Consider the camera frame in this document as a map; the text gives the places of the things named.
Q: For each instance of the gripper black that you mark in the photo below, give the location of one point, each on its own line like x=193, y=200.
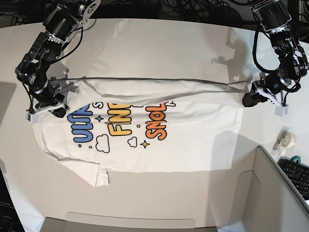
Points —
x=252, y=98
x=61, y=111

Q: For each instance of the white graphic t-shirt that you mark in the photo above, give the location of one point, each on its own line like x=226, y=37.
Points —
x=142, y=126

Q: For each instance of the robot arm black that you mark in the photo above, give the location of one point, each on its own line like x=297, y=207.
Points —
x=273, y=18
x=67, y=18

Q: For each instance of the clear tape dispenser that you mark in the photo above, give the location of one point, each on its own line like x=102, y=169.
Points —
x=286, y=140

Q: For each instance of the green tape roll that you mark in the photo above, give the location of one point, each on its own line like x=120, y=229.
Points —
x=296, y=159

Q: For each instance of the black computer keyboard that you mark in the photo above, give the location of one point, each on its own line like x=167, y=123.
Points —
x=298, y=175

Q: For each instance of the beige partition panel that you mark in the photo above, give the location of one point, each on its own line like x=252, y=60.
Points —
x=266, y=200

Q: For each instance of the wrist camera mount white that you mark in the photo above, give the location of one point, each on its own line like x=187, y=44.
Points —
x=33, y=117
x=271, y=87

